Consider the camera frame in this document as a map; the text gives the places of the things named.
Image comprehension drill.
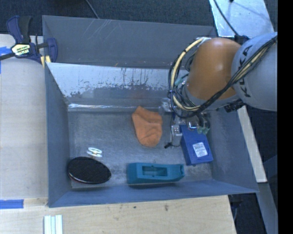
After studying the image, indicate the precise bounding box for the grey metal bin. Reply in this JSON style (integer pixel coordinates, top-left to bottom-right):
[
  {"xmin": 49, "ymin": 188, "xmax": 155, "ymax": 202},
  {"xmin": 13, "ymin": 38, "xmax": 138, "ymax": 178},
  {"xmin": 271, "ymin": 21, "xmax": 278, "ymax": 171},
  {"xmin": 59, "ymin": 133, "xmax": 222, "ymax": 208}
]
[{"xmin": 42, "ymin": 15, "xmax": 260, "ymax": 208}]

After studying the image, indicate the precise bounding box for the teal plastic tape dispenser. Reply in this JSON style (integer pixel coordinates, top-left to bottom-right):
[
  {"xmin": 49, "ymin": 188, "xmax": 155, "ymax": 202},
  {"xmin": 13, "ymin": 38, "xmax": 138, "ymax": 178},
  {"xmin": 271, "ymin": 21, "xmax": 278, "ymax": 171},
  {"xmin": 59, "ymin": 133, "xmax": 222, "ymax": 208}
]
[{"xmin": 126, "ymin": 162, "xmax": 186, "ymax": 186}]

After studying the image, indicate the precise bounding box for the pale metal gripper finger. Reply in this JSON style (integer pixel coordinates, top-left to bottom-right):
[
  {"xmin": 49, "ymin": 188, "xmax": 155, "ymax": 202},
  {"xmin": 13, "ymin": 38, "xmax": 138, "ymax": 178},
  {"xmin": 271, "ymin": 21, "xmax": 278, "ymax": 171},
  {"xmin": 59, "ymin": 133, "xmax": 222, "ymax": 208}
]
[{"xmin": 171, "ymin": 124, "xmax": 183, "ymax": 147}]

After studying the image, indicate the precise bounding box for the orange cloth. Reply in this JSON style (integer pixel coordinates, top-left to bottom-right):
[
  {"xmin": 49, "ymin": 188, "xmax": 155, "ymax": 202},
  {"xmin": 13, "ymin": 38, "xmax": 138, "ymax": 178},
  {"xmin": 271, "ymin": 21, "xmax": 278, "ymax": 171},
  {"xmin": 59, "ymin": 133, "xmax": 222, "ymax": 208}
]
[{"xmin": 131, "ymin": 105, "xmax": 164, "ymax": 148}]

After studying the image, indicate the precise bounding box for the blue box with white label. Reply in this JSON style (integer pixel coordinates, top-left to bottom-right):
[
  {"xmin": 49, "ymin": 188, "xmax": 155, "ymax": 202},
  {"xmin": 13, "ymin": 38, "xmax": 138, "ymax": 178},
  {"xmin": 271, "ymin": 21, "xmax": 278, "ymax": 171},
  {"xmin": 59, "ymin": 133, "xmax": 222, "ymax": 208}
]
[{"xmin": 179, "ymin": 124, "xmax": 214, "ymax": 166}]

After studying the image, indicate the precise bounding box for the black oval case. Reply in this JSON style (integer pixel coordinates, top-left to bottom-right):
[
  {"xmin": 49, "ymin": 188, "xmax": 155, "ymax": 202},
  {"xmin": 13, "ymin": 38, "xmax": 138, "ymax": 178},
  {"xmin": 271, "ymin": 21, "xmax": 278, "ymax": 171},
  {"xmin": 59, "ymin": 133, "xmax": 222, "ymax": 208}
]
[{"xmin": 66, "ymin": 156, "xmax": 112, "ymax": 186}]

